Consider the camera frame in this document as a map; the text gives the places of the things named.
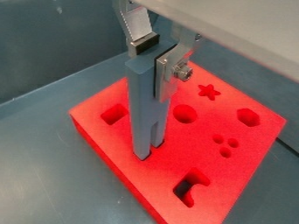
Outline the blue double-square peg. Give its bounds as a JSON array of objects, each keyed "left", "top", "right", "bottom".
[{"left": 125, "top": 41, "right": 173, "bottom": 160}]

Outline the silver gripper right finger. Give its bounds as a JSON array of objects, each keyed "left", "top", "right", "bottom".
[{"left": 154, "top": 24, "right": 204, "bottom": 102}]

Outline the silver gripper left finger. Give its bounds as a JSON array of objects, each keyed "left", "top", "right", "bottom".
[{"left": 112, "top": 0, "right": 160, "bottom": 58}]

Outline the red shape-sorting board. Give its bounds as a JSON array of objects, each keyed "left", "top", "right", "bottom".
[{"left": 69, "top": 67, "right": 285, "bottom": 224}]

